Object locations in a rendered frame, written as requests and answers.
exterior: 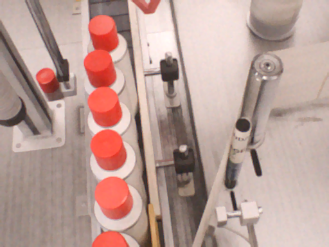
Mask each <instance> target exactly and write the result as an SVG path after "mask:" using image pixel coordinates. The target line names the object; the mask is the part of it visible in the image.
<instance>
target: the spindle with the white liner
mask: <svg viewBox="0 0 329 247"><path fill-rule="evenodd" d="M303 1H304V0H250V3H249V11H248V13H247V25H248V27H249V29H250V30H251V31H252V32H253V33H254V34H255V35H257V36H259V37H261V38H264V39H269V40H280V39H284V38H286V37H288V36H290V35H291V34H293V32H294V31H295V29H296V27H297V24H298V17H299V14H300V11H301V9H300V8H301V5H302V4H303Z"/></svg>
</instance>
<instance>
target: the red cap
mask: <svg viewBox="0 0 329 247"><path fill-rule="evenodd" d="M35 78H36V80H37V82H38V84H39V86H40V88H41V89H42V91H43V92H44V93H53V92H55V91H56V90H57V89H58V87H59V85H60V82H58V80H57V76H56V75H55V73H54V71H53V70H52V69H50V68H42V69H40V70H39V71H38V72H37V74H36V76H35Z"/></svg>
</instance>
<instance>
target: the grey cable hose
mask: <svg viewBox="0 0 329 247"><path fill-rule="evenodd" d="M26 110H27V108H26V104H25V103H24V100H23V99H22V98H21V97H19V96H18V95H17V93H15V91H14V89H13V88H12V86H11V85H10V83H9V81H8V80H7V79H6V77H5V76H4V74H3V72H2V71H1V69H0V125H3V126H6V127H14V126H15V125H18V124H19V123H21V122H22V121H23V120H24V118H25V116H26Z"/></svg>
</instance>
